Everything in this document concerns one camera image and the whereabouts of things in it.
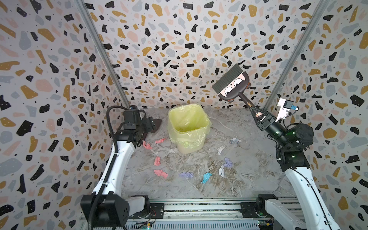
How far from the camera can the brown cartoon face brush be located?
617mm

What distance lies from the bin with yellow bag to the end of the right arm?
0.91 ft

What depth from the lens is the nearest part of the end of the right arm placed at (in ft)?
1.76

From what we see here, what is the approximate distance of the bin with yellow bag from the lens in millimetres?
768
